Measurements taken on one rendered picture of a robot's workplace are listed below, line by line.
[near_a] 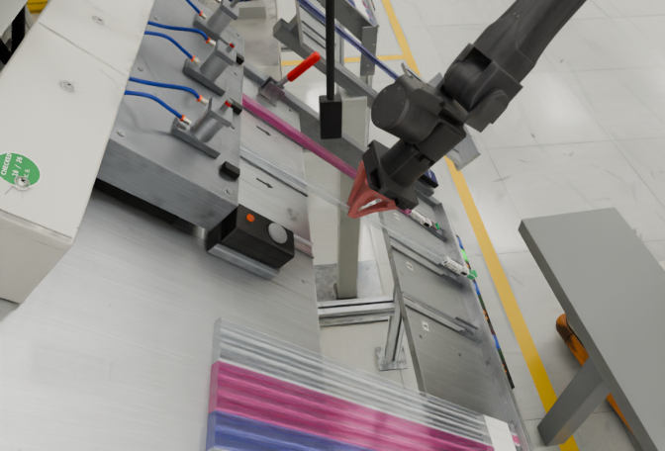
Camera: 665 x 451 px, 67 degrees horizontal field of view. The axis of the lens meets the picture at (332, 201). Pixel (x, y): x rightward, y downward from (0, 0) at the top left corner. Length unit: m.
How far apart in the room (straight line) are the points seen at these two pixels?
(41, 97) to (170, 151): 0.12
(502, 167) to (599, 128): 0.60
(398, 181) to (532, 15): 0.25
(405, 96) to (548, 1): 0.19
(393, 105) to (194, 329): 0.34
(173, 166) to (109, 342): 0.16
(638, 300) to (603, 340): 0.14
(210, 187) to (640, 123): 2.58
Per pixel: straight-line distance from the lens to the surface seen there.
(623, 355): 1.13
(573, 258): 1.23
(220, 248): 0.52
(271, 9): 2.07
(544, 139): 2.57
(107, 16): 0.55
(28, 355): 0.40
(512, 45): 0.64
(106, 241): 0.47
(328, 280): 1.81
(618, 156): 2.62
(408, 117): 0.61
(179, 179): 0.47
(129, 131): 0.47
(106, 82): 0.47
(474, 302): 0.92
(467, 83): 0.65
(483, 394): 0.83
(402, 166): 0.68
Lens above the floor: 1.48
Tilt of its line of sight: 45 degrees down
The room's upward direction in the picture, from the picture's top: straight up
